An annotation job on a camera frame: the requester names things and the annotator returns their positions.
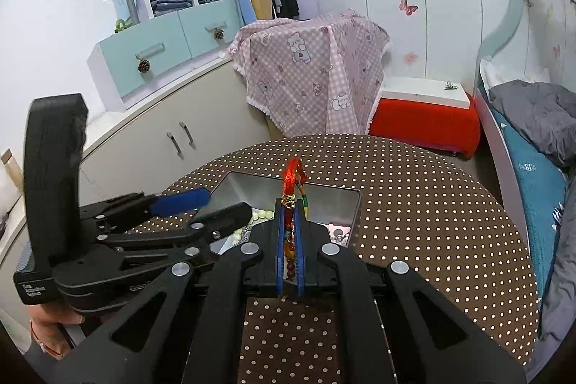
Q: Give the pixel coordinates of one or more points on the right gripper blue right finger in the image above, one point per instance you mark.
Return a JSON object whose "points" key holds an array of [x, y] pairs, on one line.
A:
{"points": [[392, 325]]}

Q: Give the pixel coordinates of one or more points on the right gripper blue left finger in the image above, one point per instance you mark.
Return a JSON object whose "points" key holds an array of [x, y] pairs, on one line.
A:
{"points": [[186, 325]]}

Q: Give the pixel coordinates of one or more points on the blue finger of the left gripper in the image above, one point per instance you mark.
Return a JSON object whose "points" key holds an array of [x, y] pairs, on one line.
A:
{"points": [[188, 241], [188, 201]]}

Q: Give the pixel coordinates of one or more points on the pink cat charm keychain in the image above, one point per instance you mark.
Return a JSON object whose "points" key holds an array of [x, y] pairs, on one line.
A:
{"points": [[339, 235]]}

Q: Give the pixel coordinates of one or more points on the person's left hand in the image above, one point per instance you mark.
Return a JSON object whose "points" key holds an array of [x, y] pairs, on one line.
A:
{"points": [[44, 323]]}

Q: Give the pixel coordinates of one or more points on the cream low cabinet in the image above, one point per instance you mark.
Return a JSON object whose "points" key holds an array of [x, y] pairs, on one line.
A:
{"points": [[186, 124]]}

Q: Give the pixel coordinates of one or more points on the cardboard piece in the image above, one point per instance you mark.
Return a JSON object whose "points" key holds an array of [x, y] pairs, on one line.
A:
{"points": [[13, 169]]}

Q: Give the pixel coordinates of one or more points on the brown polka dot tablecloth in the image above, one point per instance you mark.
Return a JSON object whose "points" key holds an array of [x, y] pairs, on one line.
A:
{"points": [[415, 206]]}

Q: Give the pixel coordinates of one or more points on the dark metal storage box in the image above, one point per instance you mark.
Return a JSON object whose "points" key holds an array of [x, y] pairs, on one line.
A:
{"points": [[323, 204]]}

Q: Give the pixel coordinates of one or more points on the pinecone drawer ornament left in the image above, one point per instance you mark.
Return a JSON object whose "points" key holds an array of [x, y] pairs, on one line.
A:
{"points": [[143, 66]]}

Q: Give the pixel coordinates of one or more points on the pinecone drawer ornament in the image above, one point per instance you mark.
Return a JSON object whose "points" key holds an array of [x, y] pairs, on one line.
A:
{"points": [[143, 66], [219, 34]]}

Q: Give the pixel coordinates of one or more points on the teal two-drawer unit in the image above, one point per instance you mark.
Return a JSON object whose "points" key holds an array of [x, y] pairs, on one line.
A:
{"points": [[174, 44]]}

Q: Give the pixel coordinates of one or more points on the pinecone drawer ornament right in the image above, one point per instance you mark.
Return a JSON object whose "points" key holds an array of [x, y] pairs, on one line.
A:
{"points": [[219, 34]]}

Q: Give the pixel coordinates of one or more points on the green plant decoration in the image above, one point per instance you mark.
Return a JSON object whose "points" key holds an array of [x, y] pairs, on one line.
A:
{"points": [[121, 25]]}

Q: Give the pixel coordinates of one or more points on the pink checkered bear cloth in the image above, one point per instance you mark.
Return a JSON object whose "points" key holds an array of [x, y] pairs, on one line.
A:
{"points": [[317, 77]]}

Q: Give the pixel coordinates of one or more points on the folded jeans stack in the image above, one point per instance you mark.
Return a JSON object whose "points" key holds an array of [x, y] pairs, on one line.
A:
{"points": [[162, 7]]}

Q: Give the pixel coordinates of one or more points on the teal bed sheet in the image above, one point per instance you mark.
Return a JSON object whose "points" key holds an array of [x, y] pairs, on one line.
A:
{"points": [[532, 189]]}

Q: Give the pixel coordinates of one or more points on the red and white storage bench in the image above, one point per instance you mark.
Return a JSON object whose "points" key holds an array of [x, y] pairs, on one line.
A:
{"points": [[429, 113]]}

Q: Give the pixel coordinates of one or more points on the grey duvet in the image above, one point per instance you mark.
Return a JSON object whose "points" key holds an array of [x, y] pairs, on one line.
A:
{"points": [[537, 122]]}

